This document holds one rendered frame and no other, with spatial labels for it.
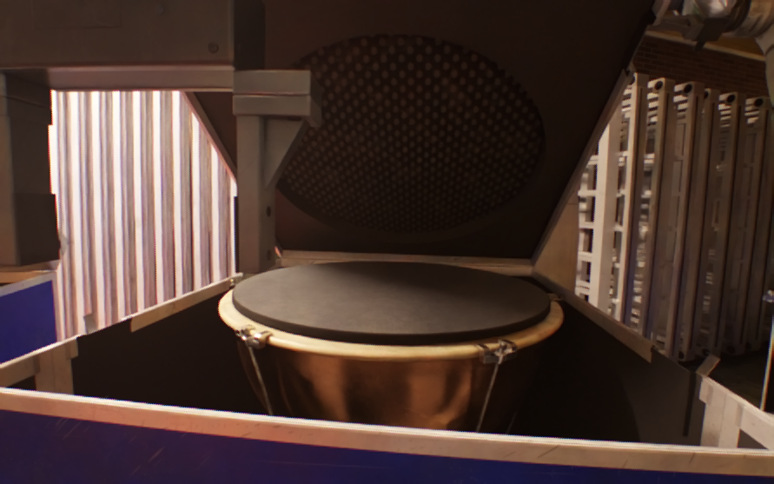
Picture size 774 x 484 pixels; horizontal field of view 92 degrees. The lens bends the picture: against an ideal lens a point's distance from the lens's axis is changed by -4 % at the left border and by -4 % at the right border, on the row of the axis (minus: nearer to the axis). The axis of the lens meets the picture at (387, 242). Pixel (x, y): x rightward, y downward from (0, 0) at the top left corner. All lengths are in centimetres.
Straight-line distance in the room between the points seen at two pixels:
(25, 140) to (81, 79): 5
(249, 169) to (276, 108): 3
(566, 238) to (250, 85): 185
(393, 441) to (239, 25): 40
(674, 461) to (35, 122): 60
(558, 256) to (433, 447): 159
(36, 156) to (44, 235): 5
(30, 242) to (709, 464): 60
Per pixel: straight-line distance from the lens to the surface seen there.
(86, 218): 262
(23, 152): 29
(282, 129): 21
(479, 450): 47
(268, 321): 77
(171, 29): 23
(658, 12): 95
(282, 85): 21
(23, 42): 27
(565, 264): 200
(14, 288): 146
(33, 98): 30
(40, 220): 29
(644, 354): 88
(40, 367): 83
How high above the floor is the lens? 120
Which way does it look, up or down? 6 degrees down
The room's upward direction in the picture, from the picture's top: 1 degrees clockwise
